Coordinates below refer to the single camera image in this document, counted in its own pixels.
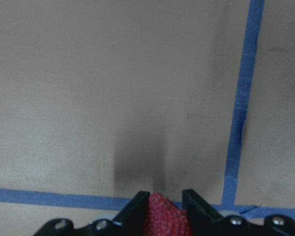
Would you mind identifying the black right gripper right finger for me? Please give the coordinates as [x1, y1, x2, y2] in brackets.
[182, 189, 223, 236]

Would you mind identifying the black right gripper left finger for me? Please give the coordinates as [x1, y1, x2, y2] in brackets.
[113, 191, 150, 236]

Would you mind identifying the red strawberry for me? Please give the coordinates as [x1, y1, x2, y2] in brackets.
[143, 193, 193, 236]

